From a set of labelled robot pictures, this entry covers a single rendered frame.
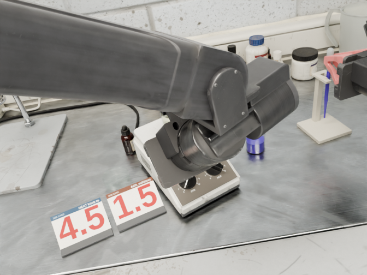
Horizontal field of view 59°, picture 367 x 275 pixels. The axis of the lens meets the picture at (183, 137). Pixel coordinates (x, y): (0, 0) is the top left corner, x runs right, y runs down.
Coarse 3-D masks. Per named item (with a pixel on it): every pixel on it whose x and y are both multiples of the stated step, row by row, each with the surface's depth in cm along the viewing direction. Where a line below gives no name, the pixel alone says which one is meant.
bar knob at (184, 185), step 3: (192, 177) 58; (195, 177) 58; (189, 180) 56; (192, 180) 57; (195, 180) 58; (180, 183) 57; (183, 183) 56; (186, 183) 56; (189, 183) 57; (192, 183) 57; (195, 183) 57; (180, 186) 57; (183, 186) 56; (186, 186) 56; (189, 186) 57; (192, 186) 57
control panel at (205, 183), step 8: (224, 168) 60; (200, 176) 58; (208, 176) 59; (216, 176) 59; (224, 176) 59; (232, 176) 59; (176, 184) 57; (200, 184) 58; (208, 184) 58; (216, 184) 58; (176, 192) 56; (184, 192) 57; (192, 192) 57; (200, 192) 57; (208, 192) 57; (184, 200) 56; (192, 200) 56
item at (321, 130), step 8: (320, 72) 66; (320, 80) 65; (328, 80) 63; (320, 88) 68; (320, 96) 69; (320, 104) 70; (312, 112) 72; (312, 120) 73; (320, 120) 73; (328, 120) 72; (336, 120) 72; (304, 128) 71; (312, 128) 71; (320, 128) 71; (328, 128) 70; (336, 128) 70; (344, 128) 69; (312, 136) 69; (320, 136) 68; (328, 136) 68; (336, 136) 68
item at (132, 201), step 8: (144, 184) 60; (152, 184) 61; (128, 192) 60; (136, 192) 60; (144, 192) 60; (152, 192) 60; (112, 200) 59; (120, 200) 59; (128, 200) 59; (136, 200) 59; (144, 200) 59; (152, 200) 60; (120, 208) 58; (128, 208) 59; (136, 208) 59; (144, 208) 59; (120, 216) 58; (128, 216) 58
